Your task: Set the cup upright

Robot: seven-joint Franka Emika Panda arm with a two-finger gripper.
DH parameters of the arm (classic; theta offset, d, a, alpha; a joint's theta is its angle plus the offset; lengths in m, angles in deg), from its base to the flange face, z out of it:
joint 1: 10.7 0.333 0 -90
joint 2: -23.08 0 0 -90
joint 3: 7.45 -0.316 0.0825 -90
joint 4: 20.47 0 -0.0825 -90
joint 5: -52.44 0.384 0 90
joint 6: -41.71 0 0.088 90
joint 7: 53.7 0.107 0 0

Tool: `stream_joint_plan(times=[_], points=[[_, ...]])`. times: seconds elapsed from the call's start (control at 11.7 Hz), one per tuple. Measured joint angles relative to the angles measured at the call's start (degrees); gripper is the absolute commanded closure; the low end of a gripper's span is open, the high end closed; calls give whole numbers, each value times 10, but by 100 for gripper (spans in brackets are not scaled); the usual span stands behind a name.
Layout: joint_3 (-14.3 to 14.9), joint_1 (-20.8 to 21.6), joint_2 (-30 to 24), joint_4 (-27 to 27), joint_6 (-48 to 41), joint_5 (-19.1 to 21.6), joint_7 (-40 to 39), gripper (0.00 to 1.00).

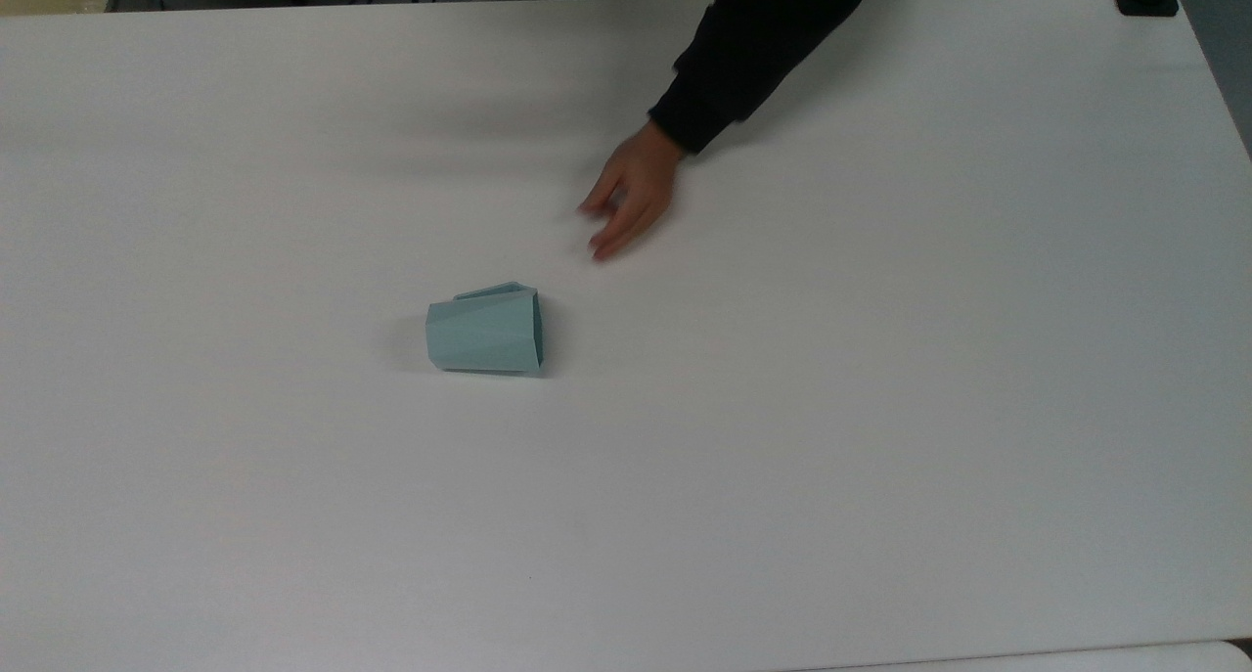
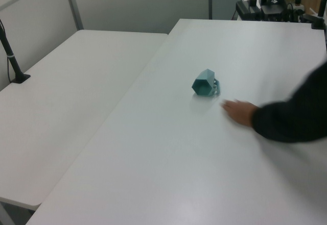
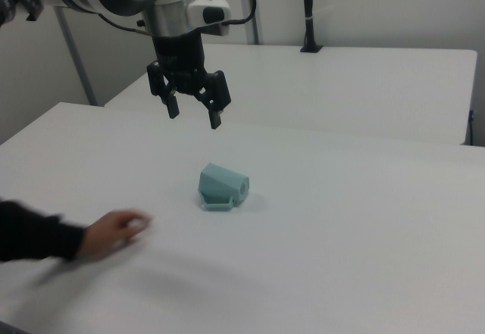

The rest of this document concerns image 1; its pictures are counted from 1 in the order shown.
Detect person's bare hand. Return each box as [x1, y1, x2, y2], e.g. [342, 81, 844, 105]
[578, 122, 685, 263]

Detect light teal faceted cup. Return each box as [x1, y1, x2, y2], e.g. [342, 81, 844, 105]
[425, 281, 545, 377]

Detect black sleeved forearm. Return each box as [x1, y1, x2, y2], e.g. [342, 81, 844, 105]
[648, 0, 887, 157]

